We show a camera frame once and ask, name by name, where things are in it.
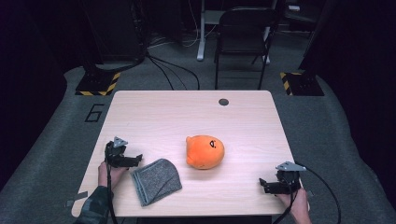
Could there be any black yellow striped base plate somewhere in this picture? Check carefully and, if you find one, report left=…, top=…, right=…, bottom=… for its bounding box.
left=279, top=72, right=325, bottom=97
left=74, top=72, right=121, bottom=97

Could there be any dark cabinet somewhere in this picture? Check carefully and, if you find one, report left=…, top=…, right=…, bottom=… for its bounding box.
left=81, top=0, right=148, bottom=73

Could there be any black floor cable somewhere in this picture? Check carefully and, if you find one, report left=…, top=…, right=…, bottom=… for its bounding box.
left=147, top=55, right=201, bottom=91
left=295, top=161, right=342, bottom=224
left=148, top=57, right=176, bottom=91

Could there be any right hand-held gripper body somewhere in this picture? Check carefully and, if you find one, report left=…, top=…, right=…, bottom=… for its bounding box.
left=275, top=161, right=307, bottom=194

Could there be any white desk frame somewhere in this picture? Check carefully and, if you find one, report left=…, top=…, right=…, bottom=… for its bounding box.
left=196, top=0, right=272, bottom=65

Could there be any black folding chair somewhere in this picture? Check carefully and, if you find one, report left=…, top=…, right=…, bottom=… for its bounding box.
left=214, top=7, right=279, bottom=91

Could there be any person's right hand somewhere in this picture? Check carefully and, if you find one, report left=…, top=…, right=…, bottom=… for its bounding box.
left=276, top=188, right=312, bottom=224

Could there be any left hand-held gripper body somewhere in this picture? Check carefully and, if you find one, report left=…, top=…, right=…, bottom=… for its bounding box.
left=105, top=135, right=132, bottom=169

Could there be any person's left hand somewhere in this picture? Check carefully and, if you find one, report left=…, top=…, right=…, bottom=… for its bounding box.
left=97, top=161, right=127, bottom=189

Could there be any right hand-held gripper cable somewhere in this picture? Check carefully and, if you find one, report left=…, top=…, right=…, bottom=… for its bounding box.
left=272, top=178, right=301, bottom=224

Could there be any grey towel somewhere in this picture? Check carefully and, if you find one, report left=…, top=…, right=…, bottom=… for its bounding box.
left=130, top=158, right=183, bottom=207

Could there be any hand-held gripper cable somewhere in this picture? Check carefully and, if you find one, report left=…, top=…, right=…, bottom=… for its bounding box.
left=272, top=178, right=301, bottom=224
left=105, top=148, right=120, bottom=224

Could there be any black floor tape marking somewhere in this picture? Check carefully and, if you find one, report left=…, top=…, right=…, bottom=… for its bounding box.
left=84, top=104, right=106, bottom=123

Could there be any orange plush toy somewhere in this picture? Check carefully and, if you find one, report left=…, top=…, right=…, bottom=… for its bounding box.
left=185, top=134, right=226, bottom=171

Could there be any left hand-held gripper cable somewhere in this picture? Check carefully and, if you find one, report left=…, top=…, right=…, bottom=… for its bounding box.
left=105, top=148, right=120, bottom=224

